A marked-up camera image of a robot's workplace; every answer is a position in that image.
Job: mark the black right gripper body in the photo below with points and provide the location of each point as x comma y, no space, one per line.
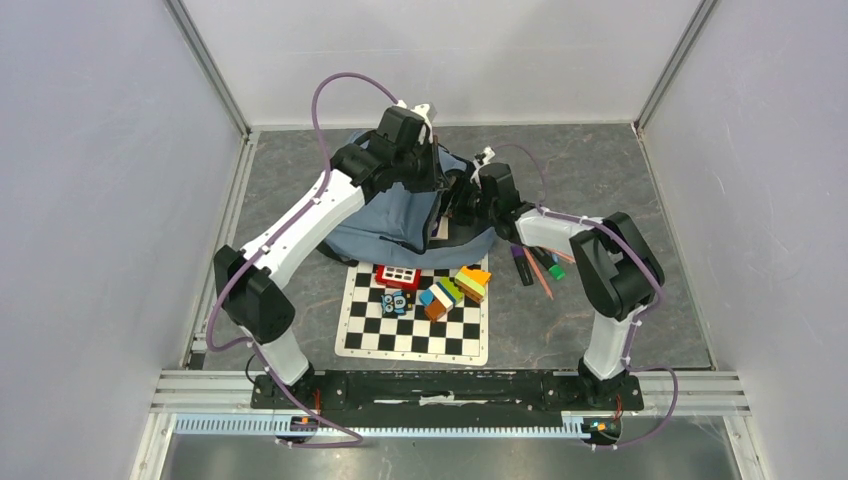
467,203

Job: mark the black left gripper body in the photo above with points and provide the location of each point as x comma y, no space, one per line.
419,170

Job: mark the blue grey backpack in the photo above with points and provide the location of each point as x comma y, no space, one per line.
394,229

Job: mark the colourful treehouse book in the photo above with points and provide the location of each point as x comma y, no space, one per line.
440,230

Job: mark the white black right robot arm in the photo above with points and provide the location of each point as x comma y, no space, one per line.
619,273

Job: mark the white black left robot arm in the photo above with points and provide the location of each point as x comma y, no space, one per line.
250,280

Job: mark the purple highlighter marker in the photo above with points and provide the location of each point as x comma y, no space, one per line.
522,265

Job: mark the multicolour toy brick stack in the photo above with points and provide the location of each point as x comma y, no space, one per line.
458,296

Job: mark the orange yellow marker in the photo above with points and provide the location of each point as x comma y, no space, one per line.
564,256

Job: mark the red toy block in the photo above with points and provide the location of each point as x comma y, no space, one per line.
397,277

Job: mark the blue owl toy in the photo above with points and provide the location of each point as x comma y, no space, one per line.
398,303

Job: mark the black white chess mat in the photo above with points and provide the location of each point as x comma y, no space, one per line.
363,331

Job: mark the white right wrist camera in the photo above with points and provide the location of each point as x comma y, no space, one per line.
479,161

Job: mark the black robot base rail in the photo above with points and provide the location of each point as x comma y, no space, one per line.
337,409

